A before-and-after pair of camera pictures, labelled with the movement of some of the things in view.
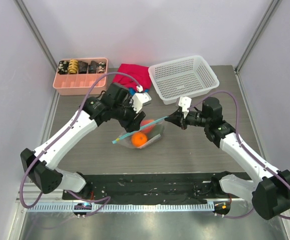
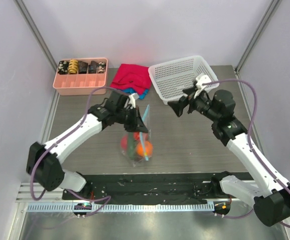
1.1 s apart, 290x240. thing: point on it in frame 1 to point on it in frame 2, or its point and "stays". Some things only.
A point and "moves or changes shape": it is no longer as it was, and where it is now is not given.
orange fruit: [138, 139] to [145, 149]
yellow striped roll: [73, 66] stays
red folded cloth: [142, 74] stays
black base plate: [116, 188] stays
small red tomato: [149, 128] to [136, 136]
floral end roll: [101, 67] stays
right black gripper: [182, 120] to [187, 101]
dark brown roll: [82, 67] stays
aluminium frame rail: [31, 192] stays
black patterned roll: [92, 67] stays
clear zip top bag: [143, 135] moves or changes shape
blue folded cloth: [132, 90] stays
